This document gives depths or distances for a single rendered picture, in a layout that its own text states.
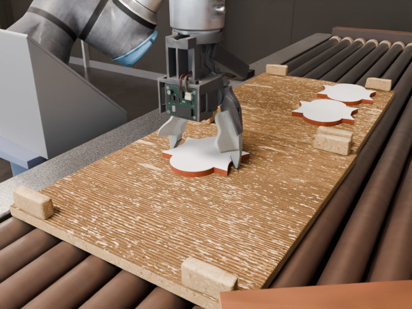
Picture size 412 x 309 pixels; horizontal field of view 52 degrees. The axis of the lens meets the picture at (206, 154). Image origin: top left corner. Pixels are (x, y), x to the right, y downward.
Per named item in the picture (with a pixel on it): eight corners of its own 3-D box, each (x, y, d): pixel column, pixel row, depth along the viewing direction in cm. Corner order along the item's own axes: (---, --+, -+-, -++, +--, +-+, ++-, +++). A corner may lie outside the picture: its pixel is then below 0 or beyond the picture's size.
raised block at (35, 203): (14, 208, 56) (10, 189, 54) (26, 202, 57) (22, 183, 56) (44, 222, 53) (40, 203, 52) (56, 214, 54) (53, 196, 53)
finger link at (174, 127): (142, 148, 69) (162, 105, 63) (165, 136, 73) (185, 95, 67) (156, 160, 68) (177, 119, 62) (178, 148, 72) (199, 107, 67)
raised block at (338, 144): (312, 149, 72) (314, 133, 71) (316, 145, 74) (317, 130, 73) (347, 157, 70) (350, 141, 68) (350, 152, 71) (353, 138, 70)
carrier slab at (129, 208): (10, 215, 57) (8, 205, 56) (185, 122, 88) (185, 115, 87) (241, 327, 40) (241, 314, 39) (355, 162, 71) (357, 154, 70)
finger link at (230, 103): (221, 141, 65) (197, 89, 63) (226, 137, 66) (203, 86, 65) (245, 133, 62) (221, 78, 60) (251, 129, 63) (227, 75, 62)
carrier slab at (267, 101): (184, 121, 89) (183, 114, 88) (263, 77, 120) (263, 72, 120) (354, 159, 72) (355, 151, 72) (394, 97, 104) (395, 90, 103)
